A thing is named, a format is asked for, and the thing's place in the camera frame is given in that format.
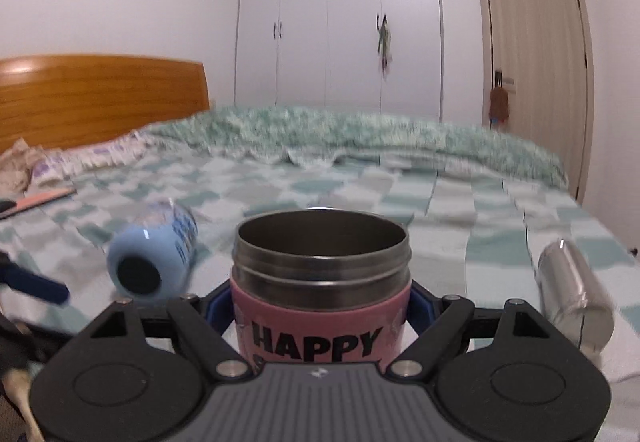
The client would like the beige wooden door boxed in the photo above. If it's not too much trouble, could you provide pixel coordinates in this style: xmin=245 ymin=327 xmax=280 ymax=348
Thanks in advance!
xmin=480 ymin=0 xmax=594 ymax=201

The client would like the fluffy green duvet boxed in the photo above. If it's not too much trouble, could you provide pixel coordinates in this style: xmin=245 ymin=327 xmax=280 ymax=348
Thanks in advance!
xmin=139 ymin=106 xmax=568 ymax=190

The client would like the silver steel bottle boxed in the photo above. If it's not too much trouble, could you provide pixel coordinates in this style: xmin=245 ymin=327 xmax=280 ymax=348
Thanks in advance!
xmin=535 ymin=239 xmax=615 ymax=358

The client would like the light blue cartoon bottle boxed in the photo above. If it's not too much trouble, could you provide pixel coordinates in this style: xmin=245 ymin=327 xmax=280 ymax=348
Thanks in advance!
xmin=106 ymin=199 xmax=198 ymax=303

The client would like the pink steel Happy cup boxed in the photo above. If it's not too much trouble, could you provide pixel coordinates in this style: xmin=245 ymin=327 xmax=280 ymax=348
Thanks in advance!
xmin=230 ymin=207 xmax=411 ymax=368

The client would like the orange wooden headboard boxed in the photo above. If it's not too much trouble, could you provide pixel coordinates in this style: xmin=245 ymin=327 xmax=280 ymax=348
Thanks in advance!
xmin=1 ymin=54 xmax=209 ymax=150

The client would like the white wardrobe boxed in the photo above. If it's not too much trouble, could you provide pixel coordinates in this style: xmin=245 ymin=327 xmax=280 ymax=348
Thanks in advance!
xmin=234 ymin=0 xmax=442 ymax=119

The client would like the green toy on wardrobe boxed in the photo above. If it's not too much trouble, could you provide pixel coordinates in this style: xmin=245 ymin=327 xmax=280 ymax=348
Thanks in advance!
xmin=376 ymin=14 xmax=393 ymax=78

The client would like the floral patterned pillow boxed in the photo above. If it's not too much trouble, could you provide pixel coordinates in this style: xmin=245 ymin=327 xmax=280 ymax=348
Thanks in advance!
xmin=1 ymin=131 xmax=154 ymax=197

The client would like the checkered teal bed blanket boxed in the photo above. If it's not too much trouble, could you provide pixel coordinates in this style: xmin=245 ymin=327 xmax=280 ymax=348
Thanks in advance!
xmin=0 ymin=141 xmax=640 ymax=442

